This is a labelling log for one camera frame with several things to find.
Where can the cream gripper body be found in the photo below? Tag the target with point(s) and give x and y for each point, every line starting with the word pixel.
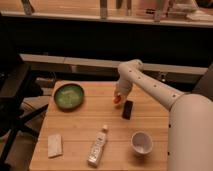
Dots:
pixel 123 92

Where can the red orange pepper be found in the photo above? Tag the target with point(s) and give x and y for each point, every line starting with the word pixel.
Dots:
pixel 116 99

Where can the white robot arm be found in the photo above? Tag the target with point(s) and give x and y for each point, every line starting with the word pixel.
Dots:
pixel 190 131

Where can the white sponge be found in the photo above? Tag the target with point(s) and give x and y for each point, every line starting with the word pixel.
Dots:
pixel 55 145

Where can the black rectangular block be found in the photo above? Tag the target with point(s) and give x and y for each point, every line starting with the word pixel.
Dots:
pixel 126 114

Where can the green ceramic bowl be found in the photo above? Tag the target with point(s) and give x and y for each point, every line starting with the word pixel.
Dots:
pixel 69 96

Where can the white cup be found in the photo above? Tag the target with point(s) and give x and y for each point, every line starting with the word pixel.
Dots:
pixel 141 143

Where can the white plastic bottle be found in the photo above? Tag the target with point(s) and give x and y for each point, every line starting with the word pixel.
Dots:
pixel 97 147

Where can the black office chair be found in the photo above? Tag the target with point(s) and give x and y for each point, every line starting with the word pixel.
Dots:
pixel 16 83

